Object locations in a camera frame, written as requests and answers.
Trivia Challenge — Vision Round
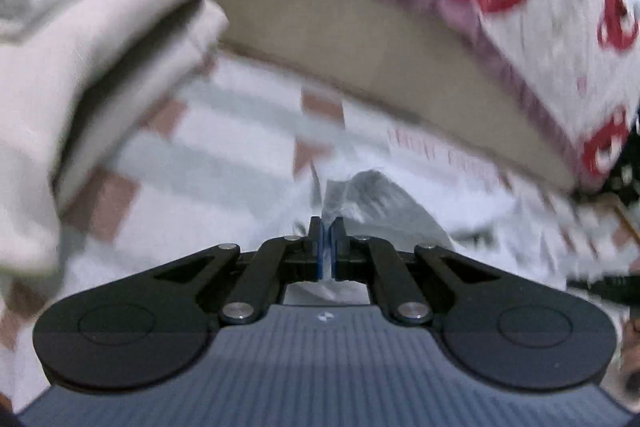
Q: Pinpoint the light grey garment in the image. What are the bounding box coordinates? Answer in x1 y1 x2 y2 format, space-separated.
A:
287 169 576 303

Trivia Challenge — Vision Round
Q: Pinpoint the dark clutter pile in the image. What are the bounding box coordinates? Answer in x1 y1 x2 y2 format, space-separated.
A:
612 104 640 208

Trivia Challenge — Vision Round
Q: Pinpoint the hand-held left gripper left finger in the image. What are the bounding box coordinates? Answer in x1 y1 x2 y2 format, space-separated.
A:
150 217 326 324

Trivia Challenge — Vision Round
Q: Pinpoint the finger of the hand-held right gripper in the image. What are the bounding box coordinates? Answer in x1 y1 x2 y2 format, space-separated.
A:
565 274 640 305

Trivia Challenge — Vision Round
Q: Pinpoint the stack of folded cream towels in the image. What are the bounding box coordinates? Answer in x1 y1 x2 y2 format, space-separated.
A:
57 2 231 228

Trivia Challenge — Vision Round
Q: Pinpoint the checked cartoon dog rug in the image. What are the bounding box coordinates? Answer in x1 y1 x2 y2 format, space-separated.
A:
0 47 640 413

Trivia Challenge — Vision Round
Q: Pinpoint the beige bed base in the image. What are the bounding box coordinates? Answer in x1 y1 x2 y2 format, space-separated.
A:
202 0 576 192

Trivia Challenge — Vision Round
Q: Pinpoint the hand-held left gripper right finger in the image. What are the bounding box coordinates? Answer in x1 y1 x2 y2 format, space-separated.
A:
327 217 506 325

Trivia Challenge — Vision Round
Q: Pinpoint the cream ribbed folded garment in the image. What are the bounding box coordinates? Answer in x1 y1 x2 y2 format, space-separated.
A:
0 0 213 275

